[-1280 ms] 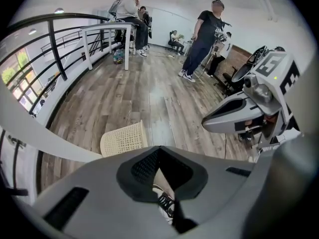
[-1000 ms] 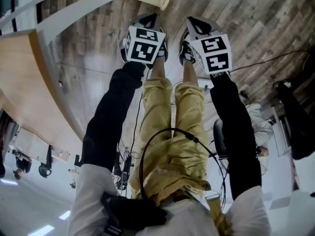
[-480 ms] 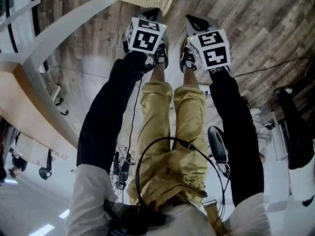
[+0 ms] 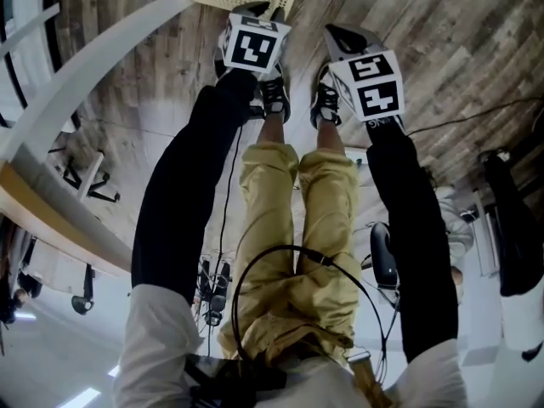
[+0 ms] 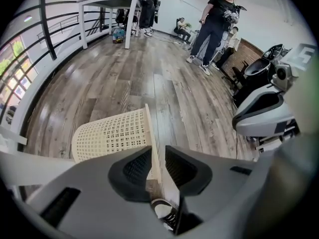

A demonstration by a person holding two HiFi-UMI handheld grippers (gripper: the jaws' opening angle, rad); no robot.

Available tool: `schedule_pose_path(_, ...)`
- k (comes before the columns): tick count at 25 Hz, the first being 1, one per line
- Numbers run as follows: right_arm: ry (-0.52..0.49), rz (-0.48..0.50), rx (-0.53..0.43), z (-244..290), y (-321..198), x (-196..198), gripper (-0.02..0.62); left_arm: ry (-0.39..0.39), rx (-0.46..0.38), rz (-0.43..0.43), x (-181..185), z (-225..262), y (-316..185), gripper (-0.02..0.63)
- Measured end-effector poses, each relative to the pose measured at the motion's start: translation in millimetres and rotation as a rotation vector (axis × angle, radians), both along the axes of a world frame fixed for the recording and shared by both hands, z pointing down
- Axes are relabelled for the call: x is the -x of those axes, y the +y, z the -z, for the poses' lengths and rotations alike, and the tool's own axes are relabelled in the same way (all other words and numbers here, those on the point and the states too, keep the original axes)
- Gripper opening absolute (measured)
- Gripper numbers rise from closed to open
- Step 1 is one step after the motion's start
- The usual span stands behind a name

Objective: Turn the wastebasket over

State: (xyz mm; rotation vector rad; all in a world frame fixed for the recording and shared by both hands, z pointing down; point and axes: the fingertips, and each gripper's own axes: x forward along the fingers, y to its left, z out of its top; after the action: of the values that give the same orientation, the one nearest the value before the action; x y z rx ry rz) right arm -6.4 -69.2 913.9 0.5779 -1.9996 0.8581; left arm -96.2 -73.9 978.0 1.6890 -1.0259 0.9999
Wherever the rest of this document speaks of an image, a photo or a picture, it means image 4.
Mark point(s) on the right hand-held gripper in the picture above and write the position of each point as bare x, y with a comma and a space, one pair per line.
374, 83

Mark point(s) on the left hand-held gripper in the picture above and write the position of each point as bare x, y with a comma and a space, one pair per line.
251, 45

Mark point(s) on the person's right forearm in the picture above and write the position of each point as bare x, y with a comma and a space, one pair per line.
414, 236

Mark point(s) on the person's left forearm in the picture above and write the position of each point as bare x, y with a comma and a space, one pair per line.
187, 172

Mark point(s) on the person's right shoe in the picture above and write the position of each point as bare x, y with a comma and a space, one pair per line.
325, 100

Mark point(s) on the person's shoe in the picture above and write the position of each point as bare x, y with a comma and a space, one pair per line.
325, 100
274, 94

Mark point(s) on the person's left shoe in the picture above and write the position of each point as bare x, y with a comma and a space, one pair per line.
274, 94

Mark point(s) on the person's right leg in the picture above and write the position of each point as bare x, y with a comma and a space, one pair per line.
329, 202

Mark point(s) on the person's leg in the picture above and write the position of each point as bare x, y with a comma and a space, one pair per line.
263, 211
329, 202

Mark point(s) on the person's left leg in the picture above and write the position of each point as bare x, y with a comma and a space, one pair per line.
263, 211

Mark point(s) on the white curved desk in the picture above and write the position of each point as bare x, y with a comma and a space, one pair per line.
64, 83

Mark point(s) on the black chair caster base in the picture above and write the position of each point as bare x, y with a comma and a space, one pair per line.
84, 296

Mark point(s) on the person's white shirt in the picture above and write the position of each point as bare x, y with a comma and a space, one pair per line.
157, 342

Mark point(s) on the black waist pack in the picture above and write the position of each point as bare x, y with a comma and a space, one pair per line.
229, 378

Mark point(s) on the white desk leg frame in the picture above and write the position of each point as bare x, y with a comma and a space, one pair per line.
87, 177

